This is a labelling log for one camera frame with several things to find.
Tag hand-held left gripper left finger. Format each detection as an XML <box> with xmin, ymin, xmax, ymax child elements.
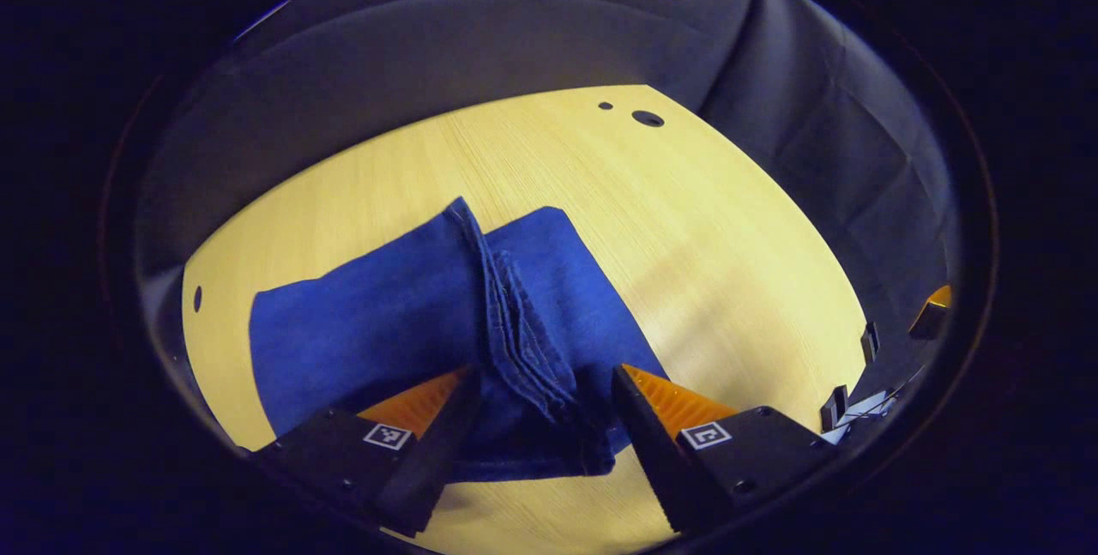
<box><xmin>251</xmin><ymin>365</ymin><xmax>484</xmax><ymax>539</ymax></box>

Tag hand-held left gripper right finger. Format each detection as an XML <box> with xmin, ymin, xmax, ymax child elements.
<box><xmin>610</xmin><ymin>363</ymin><xmax>839</xmax><ymax>536</ymax></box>

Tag blue jeans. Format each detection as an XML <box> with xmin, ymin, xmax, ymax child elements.
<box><xmin>249</xmin><ymin>196</ymin><xmax>672</xmax><ymax>484</ymax></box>

